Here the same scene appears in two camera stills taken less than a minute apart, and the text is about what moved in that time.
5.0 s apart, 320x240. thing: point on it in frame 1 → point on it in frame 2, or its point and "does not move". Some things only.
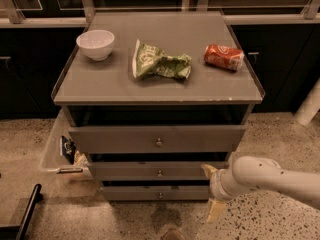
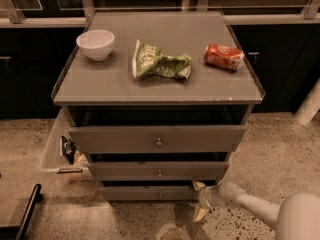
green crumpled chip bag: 149,60 does not move
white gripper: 217,186 → 206,196
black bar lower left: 16,232 does not move
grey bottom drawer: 155,193 does not move
